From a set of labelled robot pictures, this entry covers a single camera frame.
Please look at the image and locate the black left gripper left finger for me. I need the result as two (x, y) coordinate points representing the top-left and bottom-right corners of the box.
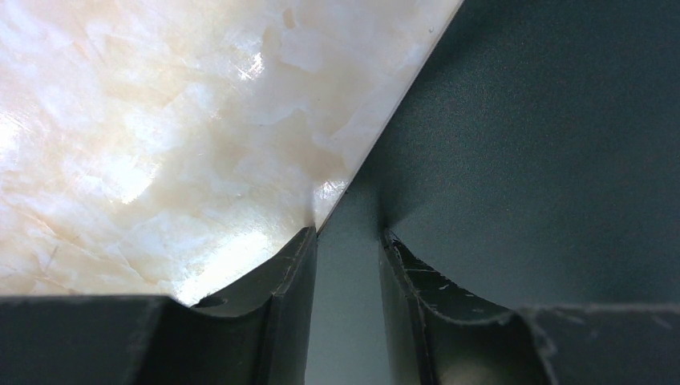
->
(1, 227), (318, 384)

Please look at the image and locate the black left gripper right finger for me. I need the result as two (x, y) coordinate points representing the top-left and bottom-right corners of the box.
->
(378, 230), (679, 384)

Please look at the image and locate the black file folder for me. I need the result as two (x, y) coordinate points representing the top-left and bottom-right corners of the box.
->
(306, 1), (679, 384)

